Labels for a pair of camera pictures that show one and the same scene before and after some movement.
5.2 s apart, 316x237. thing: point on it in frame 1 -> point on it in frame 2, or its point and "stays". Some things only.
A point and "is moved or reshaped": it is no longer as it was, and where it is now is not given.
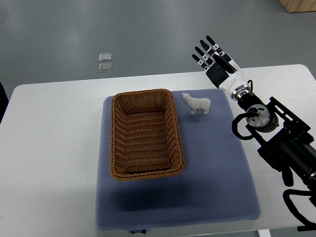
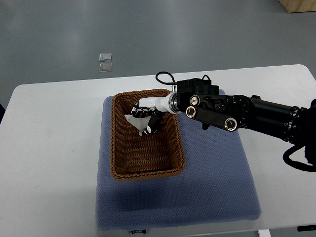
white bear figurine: (202, 103) is moved or reshaped
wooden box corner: (299, 6) stays
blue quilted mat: (216, 184) stays
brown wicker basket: (144, 141) stays
